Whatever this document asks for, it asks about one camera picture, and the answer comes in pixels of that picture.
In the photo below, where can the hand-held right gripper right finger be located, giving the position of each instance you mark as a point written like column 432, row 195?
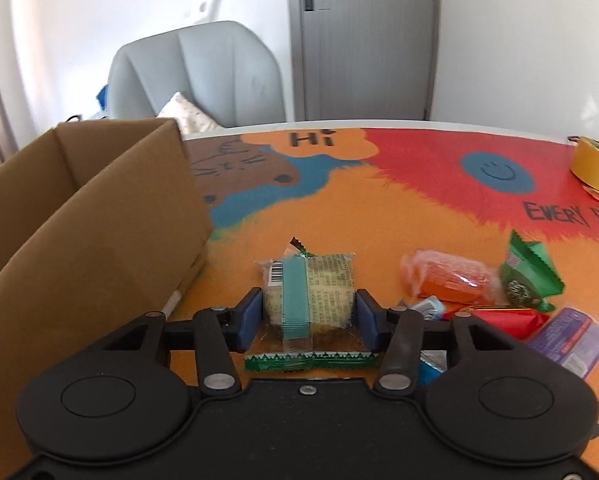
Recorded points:
column 367, row 320

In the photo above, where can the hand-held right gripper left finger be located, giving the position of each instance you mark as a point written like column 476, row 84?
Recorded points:
column 252, row 317

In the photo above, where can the clear-wrapped cake packet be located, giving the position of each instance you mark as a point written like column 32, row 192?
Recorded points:
column 324, row 285

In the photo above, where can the orange snack packet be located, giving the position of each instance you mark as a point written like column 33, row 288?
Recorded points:
column 444, row 280

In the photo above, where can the red snack packet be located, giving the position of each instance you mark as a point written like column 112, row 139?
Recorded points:
column 509, row 322

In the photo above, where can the brown cardboard box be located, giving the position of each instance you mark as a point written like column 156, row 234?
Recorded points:
column 104, row 240

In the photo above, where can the blue candy packet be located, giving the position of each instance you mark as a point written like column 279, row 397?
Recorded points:
column 429, row 306

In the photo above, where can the dark green snack packet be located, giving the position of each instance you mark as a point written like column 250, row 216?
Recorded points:
column 524, row 280

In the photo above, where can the purple white snack packet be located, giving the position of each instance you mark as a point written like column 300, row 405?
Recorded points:
column 569, row 340

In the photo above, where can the white dotted pillow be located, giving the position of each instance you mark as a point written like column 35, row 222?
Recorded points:
column 184, row 112

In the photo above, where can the grey padded chair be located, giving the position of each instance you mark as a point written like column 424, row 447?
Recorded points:
column 219, row 75

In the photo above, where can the blue plastic bag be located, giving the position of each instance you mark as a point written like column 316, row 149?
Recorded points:
column 102, row 97

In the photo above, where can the grey door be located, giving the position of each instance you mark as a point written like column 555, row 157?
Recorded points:
column 369, row 50

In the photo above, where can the yellow tape roll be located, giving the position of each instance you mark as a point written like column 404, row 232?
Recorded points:
column 594, row 165

